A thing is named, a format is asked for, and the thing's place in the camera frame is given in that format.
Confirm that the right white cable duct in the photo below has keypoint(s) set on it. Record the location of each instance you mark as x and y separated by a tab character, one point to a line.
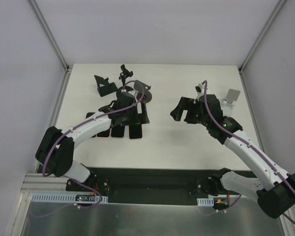
205	202

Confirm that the pink-case phone front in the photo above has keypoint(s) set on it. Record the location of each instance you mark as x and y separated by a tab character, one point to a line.
104	134

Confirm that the white phone stand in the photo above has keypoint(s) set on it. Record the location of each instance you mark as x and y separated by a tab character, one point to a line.
229	102

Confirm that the brown round-base phone stand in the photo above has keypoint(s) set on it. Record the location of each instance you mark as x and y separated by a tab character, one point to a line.
142	91

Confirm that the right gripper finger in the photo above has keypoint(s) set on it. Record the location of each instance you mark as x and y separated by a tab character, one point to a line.
191	117
184	104

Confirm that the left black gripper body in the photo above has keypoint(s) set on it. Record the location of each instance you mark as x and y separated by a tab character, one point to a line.
139	111

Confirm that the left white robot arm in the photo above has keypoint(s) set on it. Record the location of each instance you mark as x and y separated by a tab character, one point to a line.
56	149

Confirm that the black phone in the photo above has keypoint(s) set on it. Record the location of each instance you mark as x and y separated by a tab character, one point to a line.
89	115

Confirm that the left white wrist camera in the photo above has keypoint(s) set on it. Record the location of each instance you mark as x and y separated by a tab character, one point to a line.
131	93

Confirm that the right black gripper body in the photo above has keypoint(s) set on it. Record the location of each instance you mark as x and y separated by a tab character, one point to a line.
191	111

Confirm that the right aluminium frame post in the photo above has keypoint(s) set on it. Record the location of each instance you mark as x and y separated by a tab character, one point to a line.
266	27

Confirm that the left aluminium frame post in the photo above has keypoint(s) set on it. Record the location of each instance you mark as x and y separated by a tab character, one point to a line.
48	33

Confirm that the black round-base phone stand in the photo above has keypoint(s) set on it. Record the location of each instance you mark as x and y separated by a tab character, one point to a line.
123	76

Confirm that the right aluminium table rail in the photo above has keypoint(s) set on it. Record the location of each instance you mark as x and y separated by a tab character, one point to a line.
252	113

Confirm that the silver-edged phone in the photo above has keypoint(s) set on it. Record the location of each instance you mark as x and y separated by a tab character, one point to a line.
118	132

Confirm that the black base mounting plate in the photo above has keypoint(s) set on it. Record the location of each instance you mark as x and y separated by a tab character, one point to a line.
153	186

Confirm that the aluminium frame post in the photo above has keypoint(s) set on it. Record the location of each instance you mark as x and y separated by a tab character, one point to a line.
48	33
266	27

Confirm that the pink-case phone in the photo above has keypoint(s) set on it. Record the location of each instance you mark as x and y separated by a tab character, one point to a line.
135	132
104	134

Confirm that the white cable duct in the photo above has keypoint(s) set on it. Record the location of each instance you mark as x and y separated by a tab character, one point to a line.
68	198
205	202

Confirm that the left white cable duct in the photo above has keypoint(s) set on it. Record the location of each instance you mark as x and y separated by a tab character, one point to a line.
68	198

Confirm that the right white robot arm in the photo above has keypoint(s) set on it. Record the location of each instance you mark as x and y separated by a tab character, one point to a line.
273	188

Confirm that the black folding phone stand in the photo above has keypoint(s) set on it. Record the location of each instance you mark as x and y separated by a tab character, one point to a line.
104	87

